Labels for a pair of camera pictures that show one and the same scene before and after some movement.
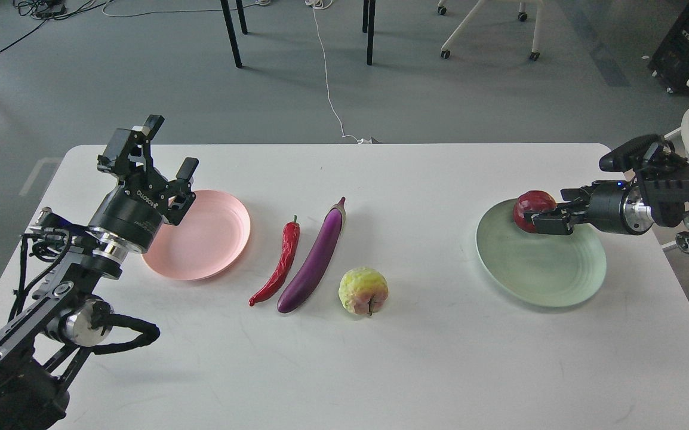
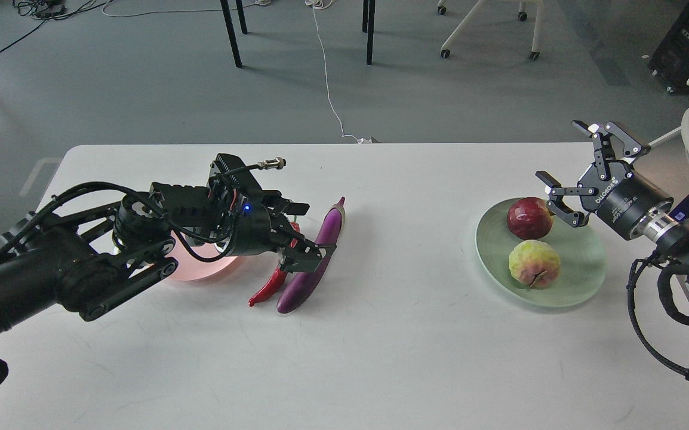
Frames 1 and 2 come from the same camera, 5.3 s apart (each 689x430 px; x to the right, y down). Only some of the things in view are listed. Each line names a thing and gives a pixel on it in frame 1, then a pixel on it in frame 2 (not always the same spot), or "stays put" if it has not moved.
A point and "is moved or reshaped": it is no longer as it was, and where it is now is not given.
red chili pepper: [291, 239] stays put
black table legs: [372, 11] stays put
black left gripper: [131, 214] to [257, 234]
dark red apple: [531, 202] is moved or reshaped
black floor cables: [48, 9] stays put
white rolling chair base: [442, 9] stays put
